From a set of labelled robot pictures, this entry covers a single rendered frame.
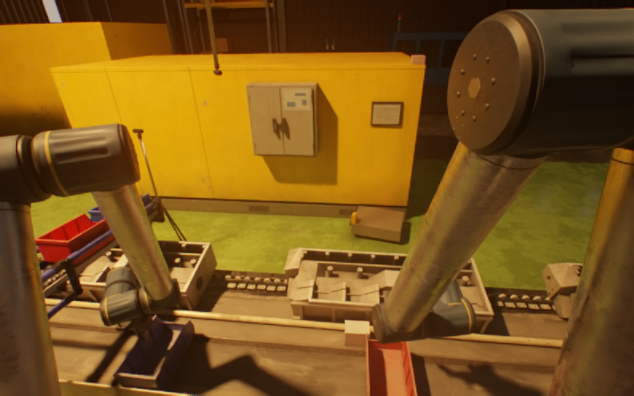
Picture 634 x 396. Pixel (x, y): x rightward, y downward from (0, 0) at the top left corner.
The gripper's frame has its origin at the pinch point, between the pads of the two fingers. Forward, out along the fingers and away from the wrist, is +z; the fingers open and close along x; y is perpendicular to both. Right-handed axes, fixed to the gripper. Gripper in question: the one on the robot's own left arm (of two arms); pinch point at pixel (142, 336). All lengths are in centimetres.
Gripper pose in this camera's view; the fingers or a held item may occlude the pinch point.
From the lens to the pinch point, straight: 183.2
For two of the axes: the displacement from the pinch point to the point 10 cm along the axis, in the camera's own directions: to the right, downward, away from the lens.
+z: 0.2, 8.8, 4.7
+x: -9.9, -0.4, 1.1
